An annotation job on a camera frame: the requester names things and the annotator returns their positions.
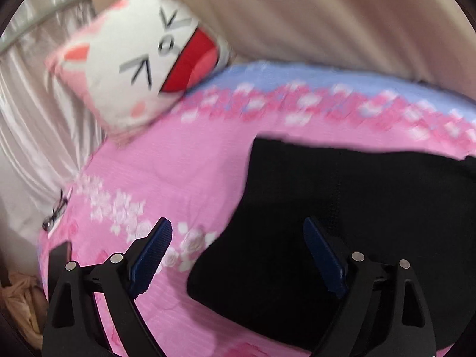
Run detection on black pants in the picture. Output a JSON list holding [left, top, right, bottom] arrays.
[[186, 136, 476, 357]]

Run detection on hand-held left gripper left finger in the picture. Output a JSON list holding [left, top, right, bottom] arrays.
[[43, 217, 174, 357]]

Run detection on tan crumpled bag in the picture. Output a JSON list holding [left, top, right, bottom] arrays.
[[0, 271, 48, 337]]

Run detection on pink floral bed sheet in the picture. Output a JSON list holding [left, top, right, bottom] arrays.
[[36, 60, 476, 357]]

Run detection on eyeglasses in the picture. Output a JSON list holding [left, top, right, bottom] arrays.
[[42, 189, 73, 231]]

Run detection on silvery satin curtain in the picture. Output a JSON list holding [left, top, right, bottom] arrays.
[[0, 0, 108, 246]]

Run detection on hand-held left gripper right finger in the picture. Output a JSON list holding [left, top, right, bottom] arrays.
[[302, 217, 438, 357]]

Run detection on cat face print pillow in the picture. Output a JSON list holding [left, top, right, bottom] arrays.
[[45, 0, 233, 134]]

